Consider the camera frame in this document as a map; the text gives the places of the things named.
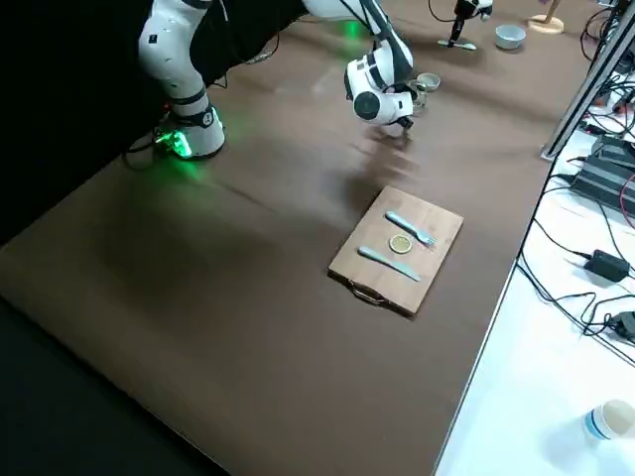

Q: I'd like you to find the wooden cutting board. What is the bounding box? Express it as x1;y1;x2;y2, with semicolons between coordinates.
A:
326;185;465;318

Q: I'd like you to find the black power adapter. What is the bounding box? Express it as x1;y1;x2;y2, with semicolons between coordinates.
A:
582;250;631;284

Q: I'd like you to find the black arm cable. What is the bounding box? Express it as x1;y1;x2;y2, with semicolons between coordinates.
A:
429;0;460;24
356;0;398;51

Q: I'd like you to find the pale plastic fork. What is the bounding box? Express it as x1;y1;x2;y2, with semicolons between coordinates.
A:
385;211;439;248

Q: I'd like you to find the small black power brick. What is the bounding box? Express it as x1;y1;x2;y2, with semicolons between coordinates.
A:
607;310;635;339

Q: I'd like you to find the aluminium frame post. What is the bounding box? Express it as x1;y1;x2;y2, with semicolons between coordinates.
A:
540;0;635;160

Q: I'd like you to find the black base cable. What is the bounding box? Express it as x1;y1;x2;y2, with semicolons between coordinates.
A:
122;133;165;173

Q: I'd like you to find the pale plastic knife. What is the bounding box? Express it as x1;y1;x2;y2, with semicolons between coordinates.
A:
357;246;422;283

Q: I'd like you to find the black equipment box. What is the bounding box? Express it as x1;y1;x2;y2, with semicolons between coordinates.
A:
570;136;635;212

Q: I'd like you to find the pale blue bowl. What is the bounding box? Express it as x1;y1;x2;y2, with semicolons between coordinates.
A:
494;24;527;51

